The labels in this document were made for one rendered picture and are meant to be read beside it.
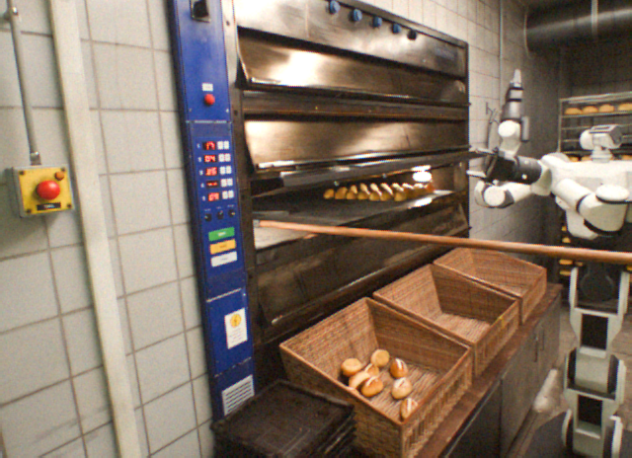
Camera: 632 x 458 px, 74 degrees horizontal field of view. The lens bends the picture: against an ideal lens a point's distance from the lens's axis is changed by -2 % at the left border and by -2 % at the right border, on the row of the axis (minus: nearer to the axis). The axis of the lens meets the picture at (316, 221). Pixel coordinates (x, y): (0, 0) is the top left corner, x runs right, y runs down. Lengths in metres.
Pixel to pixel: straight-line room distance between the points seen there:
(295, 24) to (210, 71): 0.47
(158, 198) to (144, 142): 0.15
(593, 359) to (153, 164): 1.62
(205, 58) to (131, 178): 0.39
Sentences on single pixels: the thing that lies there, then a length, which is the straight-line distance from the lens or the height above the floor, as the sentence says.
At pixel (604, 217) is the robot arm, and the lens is 1.39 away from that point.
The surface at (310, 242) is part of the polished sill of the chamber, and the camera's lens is 1.59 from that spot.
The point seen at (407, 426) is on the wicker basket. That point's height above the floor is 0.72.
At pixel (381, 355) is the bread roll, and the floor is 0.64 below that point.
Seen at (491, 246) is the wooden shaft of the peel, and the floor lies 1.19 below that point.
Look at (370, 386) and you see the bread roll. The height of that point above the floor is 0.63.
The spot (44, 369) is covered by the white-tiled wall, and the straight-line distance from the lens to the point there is 1.16.
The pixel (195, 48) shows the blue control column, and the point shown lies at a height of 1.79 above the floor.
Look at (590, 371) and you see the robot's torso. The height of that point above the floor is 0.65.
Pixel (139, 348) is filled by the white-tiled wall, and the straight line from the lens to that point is 1.24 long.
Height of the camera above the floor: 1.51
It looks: 10 degrees down
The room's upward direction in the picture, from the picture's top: 4 degrees counter-clockwise
